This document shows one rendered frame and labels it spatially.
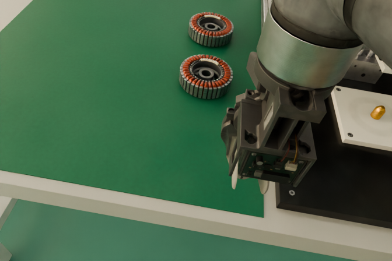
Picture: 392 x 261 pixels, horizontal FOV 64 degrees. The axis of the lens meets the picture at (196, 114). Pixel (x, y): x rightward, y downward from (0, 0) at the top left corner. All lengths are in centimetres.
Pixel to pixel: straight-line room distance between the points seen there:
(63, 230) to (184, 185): 87
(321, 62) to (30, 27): 73
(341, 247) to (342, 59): 37
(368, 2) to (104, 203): 44
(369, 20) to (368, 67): 60
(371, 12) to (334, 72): 8
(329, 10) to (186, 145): 40
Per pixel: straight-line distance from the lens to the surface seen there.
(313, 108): 25
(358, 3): 18
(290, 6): 23
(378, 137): 68
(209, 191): 52
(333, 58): 24
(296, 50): 23
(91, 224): 132
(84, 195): 52
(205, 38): 77
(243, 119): 30
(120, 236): 129
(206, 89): 62
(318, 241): 54
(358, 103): 72
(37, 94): 67
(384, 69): 66
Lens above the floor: 120
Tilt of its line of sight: 47 degrees down
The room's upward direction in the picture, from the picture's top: 10 degrees clockwise
